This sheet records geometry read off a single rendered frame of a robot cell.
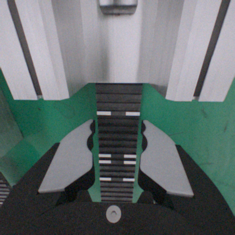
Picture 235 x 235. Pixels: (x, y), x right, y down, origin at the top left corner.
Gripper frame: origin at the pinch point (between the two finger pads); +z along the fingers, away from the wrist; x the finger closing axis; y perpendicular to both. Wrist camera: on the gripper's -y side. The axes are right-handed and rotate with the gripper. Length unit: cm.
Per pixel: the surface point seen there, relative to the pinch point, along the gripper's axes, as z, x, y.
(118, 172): -0.3, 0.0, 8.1
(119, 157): 0.1, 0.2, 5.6
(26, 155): 2.1, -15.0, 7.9
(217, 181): 2.2, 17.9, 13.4
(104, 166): -0.2, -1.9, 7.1
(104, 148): 0.3, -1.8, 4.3
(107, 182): -0.5, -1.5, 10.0
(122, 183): -0.6, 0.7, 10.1
